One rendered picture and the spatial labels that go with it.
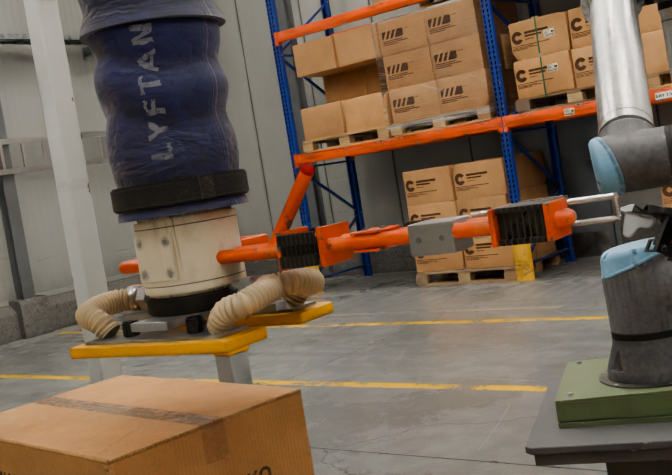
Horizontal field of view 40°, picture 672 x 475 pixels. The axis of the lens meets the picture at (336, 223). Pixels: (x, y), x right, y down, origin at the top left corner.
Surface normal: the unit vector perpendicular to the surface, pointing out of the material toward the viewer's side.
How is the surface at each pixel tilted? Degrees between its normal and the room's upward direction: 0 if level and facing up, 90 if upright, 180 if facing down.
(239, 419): 90
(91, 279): 90
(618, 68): 36
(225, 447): 90
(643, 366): 71
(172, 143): 75
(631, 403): 90
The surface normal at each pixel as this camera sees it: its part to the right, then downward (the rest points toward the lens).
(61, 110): 0.74, -0.08
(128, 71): -0.25, -0.24
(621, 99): -0.32, -0.73
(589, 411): -0.32, 0.10
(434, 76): -0.62, 0.14
